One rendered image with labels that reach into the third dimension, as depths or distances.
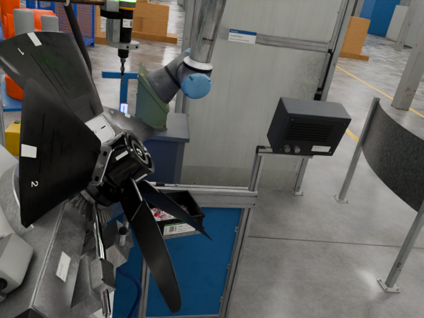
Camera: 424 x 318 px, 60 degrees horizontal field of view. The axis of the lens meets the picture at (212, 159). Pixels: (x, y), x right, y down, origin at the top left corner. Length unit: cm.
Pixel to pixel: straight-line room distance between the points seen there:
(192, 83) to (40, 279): 96
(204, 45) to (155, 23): 870
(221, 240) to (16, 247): 108
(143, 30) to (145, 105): 858
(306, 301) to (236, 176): 127
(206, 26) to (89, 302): 100
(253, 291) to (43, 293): 179
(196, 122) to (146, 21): 735
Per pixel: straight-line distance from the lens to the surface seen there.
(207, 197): 150
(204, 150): 302
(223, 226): 162
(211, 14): 138
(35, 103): 63
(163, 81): 157
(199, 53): 142
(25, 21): 458
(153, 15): 1009
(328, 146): 152
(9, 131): 138
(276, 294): 237
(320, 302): 244
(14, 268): 70
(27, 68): 90
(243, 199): 154
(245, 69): 286
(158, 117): 160
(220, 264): 175
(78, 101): 91
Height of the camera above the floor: 161
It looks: 26 degrees down
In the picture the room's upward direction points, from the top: 9 degrees clockwise
